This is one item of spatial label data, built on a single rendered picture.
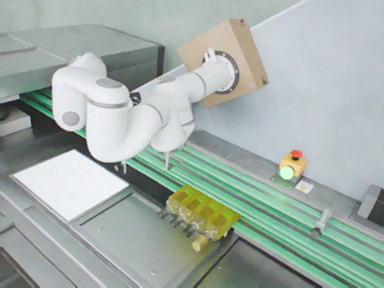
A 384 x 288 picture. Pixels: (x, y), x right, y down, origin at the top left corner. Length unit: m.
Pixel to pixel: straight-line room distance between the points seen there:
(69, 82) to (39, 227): 0.76
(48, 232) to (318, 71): 1.08
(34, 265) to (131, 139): 0.71
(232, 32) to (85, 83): 0.57
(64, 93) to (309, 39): 0.74
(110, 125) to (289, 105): 0.69
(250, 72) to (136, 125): 0.50
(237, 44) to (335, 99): 0.35
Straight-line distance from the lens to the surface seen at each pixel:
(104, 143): 0.71
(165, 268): 1.20
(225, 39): 1.14
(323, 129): 1.18
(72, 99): 0.76
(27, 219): 1.43
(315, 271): 1.21
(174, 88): 0.93
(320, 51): 1.13
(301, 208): 1.14
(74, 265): 1.25
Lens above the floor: 1.82
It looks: 45 degrees down
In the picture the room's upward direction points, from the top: 119 degrees counter-clockwise
